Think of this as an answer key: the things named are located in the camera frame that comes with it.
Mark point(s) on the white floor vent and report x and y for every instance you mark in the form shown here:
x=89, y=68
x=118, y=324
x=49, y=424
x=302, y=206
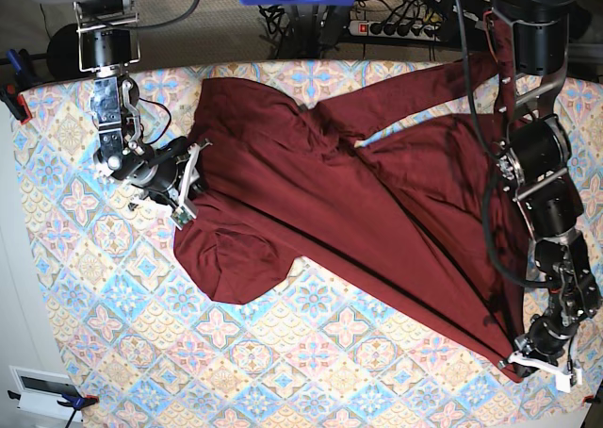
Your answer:
x=40, y=392

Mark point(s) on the maroon t-shirt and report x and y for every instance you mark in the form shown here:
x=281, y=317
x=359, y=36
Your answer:
x=399, y=216

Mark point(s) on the orange clamp right edge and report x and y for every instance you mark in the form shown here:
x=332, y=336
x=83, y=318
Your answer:
x=592, y=399

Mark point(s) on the patterned tablecloth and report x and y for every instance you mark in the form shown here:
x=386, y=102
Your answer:
x=132, y=330

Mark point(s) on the blue clamp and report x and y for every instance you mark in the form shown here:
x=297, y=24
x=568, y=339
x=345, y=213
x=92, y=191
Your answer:
x=23, y=79
x=70, y=402

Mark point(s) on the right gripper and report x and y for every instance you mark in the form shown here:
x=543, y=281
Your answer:
x=168, y=177

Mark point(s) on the white power strip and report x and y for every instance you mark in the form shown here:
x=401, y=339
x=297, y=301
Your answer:
x=402, y=31

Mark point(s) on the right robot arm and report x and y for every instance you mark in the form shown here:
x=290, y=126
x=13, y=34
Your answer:
x=108, y=44

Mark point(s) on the black round stool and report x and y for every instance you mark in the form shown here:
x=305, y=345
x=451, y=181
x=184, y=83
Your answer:
x=69, y=55

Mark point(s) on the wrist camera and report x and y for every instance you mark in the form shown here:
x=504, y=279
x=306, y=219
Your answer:
x=566, y=379
x=181, y=216

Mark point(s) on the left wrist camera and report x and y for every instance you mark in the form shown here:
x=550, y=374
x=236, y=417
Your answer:
x=566, y=379

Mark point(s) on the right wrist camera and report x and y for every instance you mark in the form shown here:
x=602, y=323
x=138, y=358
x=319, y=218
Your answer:
x=181, y=216

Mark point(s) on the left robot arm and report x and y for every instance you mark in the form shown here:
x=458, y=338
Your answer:
x=529, y=41

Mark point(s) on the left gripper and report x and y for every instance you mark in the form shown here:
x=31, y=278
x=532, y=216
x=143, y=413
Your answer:
x=548, y=346

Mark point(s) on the blue clamp upper left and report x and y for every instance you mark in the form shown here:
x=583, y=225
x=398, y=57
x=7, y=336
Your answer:
x=23, y=79

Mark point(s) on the blue clamp lower left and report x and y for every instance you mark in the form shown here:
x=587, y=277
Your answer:
x=70, y=402

